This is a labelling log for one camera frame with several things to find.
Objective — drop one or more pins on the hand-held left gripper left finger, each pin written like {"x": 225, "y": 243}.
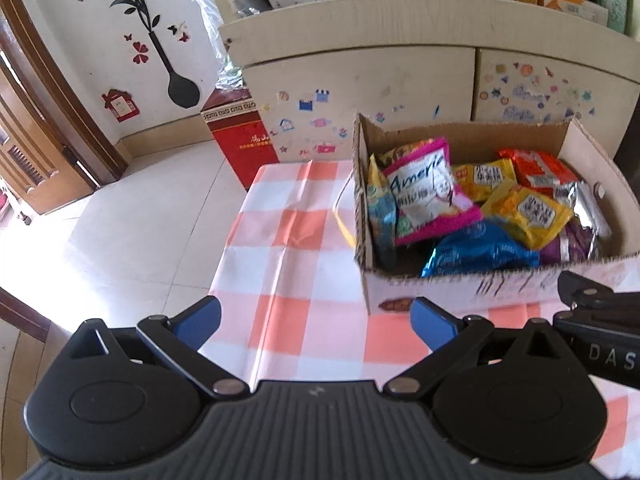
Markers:
{"x": 197, "y": 317}

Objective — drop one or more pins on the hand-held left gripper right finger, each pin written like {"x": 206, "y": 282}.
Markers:
{"x": 432, "y": 322}

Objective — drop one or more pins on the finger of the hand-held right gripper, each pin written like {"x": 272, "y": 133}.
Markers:
{"x": 585, "y": 295}

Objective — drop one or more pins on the purple snack packet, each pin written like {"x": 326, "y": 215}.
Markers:
{"x": 575, "y": 245}

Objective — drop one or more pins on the printed cardboard box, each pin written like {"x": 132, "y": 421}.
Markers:
{"x": 500, "y": 287}

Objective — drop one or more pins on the blue snack packet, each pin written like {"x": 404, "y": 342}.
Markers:
{"x": 475, "y": 250}

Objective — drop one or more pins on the silver snack packet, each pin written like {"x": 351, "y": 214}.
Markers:
{"x": 587, "y": 205}

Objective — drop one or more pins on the yellow snack packet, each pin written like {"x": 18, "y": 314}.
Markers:
{"x": 485, "y": 177}
{"x": 530, "y": 215}

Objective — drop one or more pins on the green snack packet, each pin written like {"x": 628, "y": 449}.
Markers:
{"x": 382, "y": 210}

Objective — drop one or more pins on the pink snack packet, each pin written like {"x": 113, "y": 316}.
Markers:
{"x": 430, "y": 195}

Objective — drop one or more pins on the red noodle snack packet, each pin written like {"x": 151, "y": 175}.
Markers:
{"x": 540, "y": 167}

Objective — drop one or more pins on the cream pastry snack packet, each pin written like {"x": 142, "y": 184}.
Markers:
{"x": 400, "y": 152}

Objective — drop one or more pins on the orange white checkered tablecloth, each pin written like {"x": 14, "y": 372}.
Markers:
{"x": 300, "y": 260}

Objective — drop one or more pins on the red gift box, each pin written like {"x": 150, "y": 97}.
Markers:
{"x": 240, "y": 145}

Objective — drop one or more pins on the brown wooden door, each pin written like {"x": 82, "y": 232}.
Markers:
{"x": 30, "y": 160}

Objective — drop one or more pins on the clear plastic bag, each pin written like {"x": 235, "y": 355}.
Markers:
{"x": 225, "y": 70}

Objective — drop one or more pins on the beige stickered cabinet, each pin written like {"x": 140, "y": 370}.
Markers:
{"x": 375, "y": 70}

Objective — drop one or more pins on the orange white flat carton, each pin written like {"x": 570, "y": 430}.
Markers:
{"x": 575, "y": 7}

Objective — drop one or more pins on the green white carton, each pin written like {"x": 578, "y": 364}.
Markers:
{"x": 614, "y": 2}

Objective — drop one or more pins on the red house wall sticker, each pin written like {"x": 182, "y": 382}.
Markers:
{"x": 120, "y": 105}

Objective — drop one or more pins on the black vase wall sticker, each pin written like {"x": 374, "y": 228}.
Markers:
{"x": 182, "y": 87}

